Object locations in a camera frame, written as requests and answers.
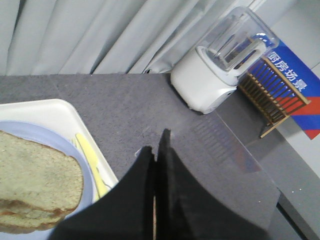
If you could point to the white rectangular tray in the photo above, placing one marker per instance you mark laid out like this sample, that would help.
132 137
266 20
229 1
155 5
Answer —
61 117

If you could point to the wooden dish rack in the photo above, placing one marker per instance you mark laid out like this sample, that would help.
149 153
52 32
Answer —
271 93

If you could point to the bread slice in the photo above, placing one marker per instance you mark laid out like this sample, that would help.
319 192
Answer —
20 218
38 175

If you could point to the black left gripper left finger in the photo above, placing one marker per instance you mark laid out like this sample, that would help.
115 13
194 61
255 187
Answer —
124 213

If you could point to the yellow cutlery piece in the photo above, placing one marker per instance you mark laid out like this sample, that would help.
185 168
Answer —
92 160
83 140

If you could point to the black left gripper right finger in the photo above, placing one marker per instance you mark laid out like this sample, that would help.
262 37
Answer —
212 191

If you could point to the white blender with clear jar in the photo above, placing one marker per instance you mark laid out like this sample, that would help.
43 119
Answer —
212 70

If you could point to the blue round plate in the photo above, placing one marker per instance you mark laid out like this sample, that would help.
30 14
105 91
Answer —
45 136

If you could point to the blue red sign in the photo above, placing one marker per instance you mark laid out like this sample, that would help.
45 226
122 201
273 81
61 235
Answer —
293 68

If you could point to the white curtain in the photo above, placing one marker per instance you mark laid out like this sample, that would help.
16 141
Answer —
68 37

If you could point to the right yellow cutlery piece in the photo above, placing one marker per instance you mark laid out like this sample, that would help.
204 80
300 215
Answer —
83 140

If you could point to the left yellow cutlery piece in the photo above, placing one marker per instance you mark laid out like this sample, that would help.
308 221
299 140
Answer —
92 160

